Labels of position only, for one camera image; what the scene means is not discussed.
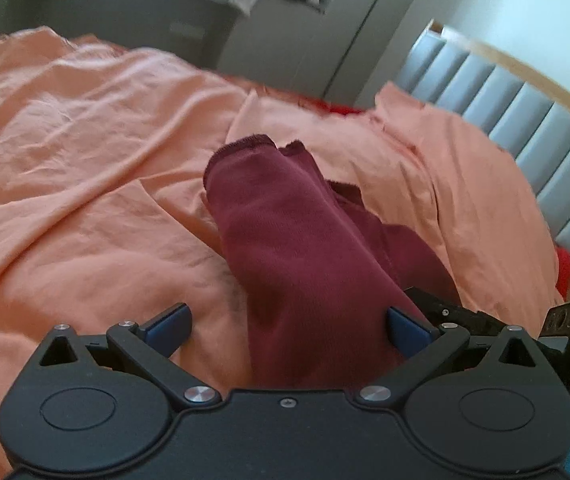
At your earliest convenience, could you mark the thin dark pole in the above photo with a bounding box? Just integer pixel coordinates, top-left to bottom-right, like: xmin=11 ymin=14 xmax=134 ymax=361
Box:
xmin=324 ymin=0 xmax=386 ymax=97

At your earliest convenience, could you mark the orange pillow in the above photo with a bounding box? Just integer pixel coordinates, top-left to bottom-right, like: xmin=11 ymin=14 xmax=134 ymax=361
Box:
xmin=374 ymin=81 xmax=566 ymax=321

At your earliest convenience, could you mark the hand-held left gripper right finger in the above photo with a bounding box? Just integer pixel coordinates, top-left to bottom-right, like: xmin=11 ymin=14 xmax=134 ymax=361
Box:
xmin=357 ymin=306 xmax=548 ymax=404

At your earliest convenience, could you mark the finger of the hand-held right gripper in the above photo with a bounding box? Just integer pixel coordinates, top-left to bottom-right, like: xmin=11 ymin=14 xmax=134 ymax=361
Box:
xmin=404 ymin=286 xmax=508 ymax=348

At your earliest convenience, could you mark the orange bed blanket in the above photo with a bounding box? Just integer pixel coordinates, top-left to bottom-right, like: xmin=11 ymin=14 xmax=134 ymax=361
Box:
xmin=0 ymin=26 xmax=566 ymax=480

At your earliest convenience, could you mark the grey padded wooden headboard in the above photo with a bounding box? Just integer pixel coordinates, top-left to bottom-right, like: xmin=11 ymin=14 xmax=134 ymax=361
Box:
xmin=394 ymin=19 xmax=570 ymax=306

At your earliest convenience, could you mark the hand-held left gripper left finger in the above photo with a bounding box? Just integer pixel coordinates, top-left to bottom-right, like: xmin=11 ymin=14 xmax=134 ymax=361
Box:
xmin=37 ymin=302 xmax=222 ymax=407

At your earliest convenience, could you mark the wall socket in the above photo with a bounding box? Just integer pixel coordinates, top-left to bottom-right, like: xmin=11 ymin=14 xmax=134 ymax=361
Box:
xmin=169 ymin=20 xmax=206 ymax=39

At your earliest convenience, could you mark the grey window bench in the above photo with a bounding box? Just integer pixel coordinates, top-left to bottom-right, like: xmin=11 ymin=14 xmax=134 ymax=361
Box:
xmin=0 ymin=0 xmax=328 ymax=92

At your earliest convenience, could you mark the maroon cloth garment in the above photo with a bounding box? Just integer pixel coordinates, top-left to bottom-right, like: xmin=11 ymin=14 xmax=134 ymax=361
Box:
xmin=202 ymin=133 xmax=466 ymax=392

